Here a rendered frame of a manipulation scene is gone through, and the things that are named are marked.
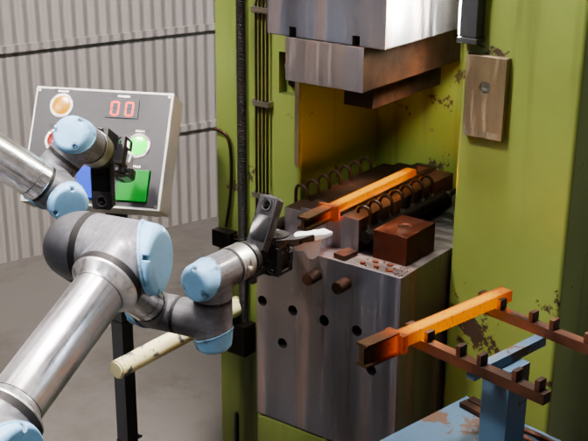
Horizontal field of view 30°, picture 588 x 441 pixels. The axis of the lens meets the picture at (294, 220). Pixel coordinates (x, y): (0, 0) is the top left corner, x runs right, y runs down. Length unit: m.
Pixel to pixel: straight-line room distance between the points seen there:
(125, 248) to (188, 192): 3.43
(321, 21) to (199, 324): 0.68
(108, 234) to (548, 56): 0.95
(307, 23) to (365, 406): 0.84
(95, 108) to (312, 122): 0.51
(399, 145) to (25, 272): 2.31
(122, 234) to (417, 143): 1.22
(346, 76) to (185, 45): 2.74
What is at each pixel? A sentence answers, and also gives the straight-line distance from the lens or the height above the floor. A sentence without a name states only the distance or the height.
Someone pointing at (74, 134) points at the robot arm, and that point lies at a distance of 2.17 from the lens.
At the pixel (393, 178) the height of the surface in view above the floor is 1.01.
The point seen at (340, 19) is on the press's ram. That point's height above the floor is 1.42.
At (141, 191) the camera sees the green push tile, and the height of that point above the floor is 1.00.
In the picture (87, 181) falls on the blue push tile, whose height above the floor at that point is 1.01.
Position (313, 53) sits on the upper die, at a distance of 2.33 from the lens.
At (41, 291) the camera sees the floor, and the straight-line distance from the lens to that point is 4.55.
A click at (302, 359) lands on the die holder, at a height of 0.65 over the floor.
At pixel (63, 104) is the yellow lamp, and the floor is 1.17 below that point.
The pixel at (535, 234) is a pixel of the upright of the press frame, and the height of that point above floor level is 1.00.
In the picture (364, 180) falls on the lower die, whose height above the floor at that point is 0.99.
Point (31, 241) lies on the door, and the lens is 4.89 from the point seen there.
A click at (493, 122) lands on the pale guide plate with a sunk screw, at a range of 2.28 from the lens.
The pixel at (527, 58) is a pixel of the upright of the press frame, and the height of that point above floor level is 1.36.
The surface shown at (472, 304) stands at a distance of 2.10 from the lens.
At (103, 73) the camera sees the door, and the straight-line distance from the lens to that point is 4.83.
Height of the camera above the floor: 1.80
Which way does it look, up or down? 20 degrees down
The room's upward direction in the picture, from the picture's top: straight up
